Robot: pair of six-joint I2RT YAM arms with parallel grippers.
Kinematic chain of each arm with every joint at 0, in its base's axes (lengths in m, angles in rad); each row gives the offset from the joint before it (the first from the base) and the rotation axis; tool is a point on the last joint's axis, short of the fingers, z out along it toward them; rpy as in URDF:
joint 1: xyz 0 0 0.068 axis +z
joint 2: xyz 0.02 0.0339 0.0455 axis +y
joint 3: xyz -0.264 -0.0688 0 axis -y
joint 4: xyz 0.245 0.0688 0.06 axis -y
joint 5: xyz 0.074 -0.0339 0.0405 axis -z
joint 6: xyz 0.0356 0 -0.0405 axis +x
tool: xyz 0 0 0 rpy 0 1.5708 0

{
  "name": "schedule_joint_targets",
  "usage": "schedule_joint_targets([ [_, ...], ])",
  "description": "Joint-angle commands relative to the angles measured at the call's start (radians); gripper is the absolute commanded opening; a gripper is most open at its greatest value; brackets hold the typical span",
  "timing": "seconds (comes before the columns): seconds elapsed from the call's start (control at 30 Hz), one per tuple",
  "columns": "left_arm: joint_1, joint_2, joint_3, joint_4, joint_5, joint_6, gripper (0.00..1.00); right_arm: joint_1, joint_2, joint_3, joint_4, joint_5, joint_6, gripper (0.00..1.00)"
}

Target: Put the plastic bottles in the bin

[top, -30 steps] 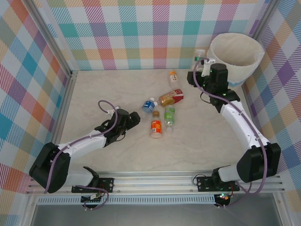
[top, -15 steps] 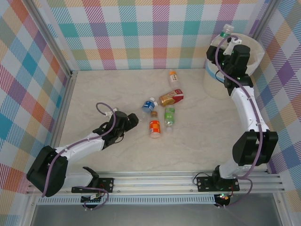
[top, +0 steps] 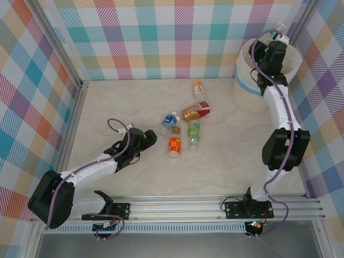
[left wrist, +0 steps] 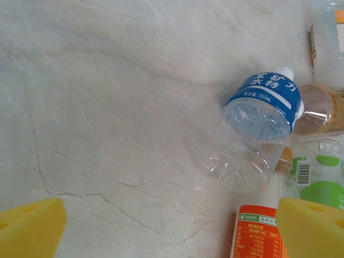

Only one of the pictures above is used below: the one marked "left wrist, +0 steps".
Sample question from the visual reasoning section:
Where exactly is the short blue label bottle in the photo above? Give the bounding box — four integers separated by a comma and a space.
197, 66, 305, 195

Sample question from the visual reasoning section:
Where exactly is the gold and red label bottle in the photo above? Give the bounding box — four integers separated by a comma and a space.
291, 84, 344, 135

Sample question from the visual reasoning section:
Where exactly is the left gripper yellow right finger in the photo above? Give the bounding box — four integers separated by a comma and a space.
276, 197, 344, 258

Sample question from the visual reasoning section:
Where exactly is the green label bottle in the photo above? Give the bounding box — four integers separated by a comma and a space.
291, 139, 344, 210

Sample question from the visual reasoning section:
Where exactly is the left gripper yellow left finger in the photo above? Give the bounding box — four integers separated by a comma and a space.
0, 198, 68, 258

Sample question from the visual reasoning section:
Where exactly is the orange cap white label bottle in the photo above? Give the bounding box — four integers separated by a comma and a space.
308, 0, 344, 91

